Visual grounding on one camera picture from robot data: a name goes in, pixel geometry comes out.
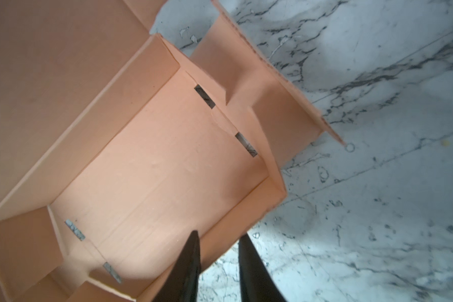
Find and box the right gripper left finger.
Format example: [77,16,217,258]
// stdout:
[153,230,201,302]

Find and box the pink paper box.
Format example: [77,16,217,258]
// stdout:
[0,1,332,301]

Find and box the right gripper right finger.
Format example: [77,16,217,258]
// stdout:
[239,234,286,302]

